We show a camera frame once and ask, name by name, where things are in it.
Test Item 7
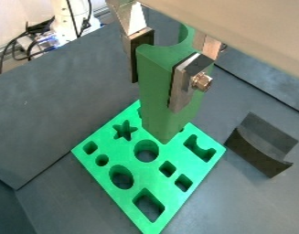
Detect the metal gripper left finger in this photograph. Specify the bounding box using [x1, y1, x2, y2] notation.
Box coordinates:
[106, 0, 154, 83]

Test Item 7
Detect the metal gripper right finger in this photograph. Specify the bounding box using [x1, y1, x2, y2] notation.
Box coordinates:
[168, 31, 222, 112]

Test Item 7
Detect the green arch block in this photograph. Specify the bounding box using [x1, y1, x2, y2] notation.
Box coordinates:
[135, 25, 204, 144]

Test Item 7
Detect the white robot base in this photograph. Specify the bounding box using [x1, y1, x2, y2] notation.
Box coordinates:
[49, 0, 100, 44]

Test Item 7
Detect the black curved holder block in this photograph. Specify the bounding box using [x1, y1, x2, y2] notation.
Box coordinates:
[225, 112, 298, 178]

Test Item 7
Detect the dark grey foam mat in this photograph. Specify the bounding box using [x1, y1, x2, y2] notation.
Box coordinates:
[0, 25, 299, 234]

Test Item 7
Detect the green shape sorter board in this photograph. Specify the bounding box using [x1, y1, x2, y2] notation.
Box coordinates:
[72, 102, 225, 234]

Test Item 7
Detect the black cable bundle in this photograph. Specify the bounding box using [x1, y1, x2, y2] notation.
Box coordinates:
[0, 0, 94, 75]

